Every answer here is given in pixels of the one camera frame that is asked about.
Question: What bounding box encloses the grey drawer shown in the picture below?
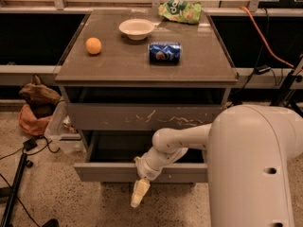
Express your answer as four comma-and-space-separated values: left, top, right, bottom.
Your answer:
74, 131, 207, 183
67, 103, 225, 131

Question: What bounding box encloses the white bowl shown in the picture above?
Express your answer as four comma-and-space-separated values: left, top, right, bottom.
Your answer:
119, 19, 154, 41

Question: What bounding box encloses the clear plastic bin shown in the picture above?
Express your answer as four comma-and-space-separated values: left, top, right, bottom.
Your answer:
45, 101, 85, 153

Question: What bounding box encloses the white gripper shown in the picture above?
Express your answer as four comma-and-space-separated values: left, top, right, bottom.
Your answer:
131, 147, 177, 208

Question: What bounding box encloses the black power brick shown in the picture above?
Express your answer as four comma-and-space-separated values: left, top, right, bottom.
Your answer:
254, 65, 271, 75

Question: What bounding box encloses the blue soda can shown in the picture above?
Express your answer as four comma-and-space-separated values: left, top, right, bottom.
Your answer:
148, 42, 182, 62

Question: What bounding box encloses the grey drawer cabinet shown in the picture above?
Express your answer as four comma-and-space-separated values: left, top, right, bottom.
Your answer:
54, 9, 239, 187

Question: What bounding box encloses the brown cloth bag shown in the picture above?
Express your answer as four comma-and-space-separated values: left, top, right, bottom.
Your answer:
19, 74, 61, 118

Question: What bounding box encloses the black stand on floor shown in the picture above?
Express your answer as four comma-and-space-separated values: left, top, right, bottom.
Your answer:
0, 153, 60, 227

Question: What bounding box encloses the green chip bag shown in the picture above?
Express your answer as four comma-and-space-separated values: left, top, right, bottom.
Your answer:
158, 0, 202, 25

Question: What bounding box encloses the grey top drawer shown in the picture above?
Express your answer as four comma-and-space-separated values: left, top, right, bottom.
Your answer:
67, 103, 225, 131

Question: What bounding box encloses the orange cable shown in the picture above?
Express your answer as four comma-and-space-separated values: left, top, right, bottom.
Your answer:
239, 6, 294, 69

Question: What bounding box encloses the black table leg frame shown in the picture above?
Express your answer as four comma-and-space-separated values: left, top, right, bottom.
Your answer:
230, 57, 303, 115

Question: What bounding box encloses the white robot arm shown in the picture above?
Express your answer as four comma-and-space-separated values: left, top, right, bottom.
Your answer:
131, 104, 303, 227

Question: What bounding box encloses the orange cloth bag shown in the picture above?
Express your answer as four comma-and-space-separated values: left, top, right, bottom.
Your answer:
18, 104, 51, 136

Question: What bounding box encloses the orange fruit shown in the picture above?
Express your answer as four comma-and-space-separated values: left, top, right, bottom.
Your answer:
85, 38, 101, 55

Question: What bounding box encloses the black power adapter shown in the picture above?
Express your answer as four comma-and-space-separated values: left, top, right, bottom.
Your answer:
23, 138, 37, 151

